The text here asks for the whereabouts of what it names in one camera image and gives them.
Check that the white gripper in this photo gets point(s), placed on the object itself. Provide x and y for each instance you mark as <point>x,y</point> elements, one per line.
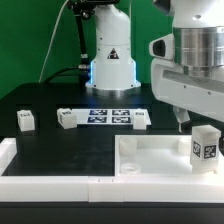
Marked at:
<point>204,96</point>

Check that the white square tabletop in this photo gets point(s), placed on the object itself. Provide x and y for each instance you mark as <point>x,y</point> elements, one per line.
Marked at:
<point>167,155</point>

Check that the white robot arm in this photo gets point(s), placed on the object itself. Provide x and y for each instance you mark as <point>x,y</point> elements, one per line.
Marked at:
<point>187,70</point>

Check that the white sheet with tags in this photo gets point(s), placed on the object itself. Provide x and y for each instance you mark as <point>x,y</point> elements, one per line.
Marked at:
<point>104,116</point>

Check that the white U-shaped obstacle fence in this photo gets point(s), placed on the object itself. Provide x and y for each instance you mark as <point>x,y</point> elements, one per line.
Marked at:
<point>202,187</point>

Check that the black camera stand pole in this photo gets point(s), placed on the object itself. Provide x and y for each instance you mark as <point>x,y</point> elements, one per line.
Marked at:
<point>82,10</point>

